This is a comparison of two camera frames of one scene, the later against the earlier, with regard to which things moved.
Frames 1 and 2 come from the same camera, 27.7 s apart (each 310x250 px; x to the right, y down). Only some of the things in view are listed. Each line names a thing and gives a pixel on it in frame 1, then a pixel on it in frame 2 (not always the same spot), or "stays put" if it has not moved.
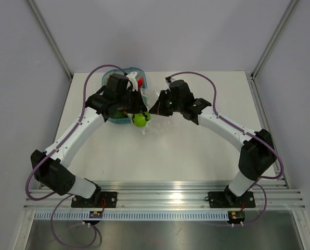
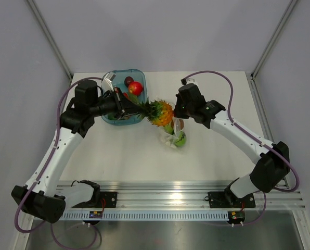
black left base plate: x=100 y=200 stays put
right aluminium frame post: x=272 y=39 stays put
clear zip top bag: x=142 y=120 → x=173 y=135
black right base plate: x=227 y=200 stays put
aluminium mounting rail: x=270 y=195 stays put
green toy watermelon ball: x=140 y=120 → x=181 y=140
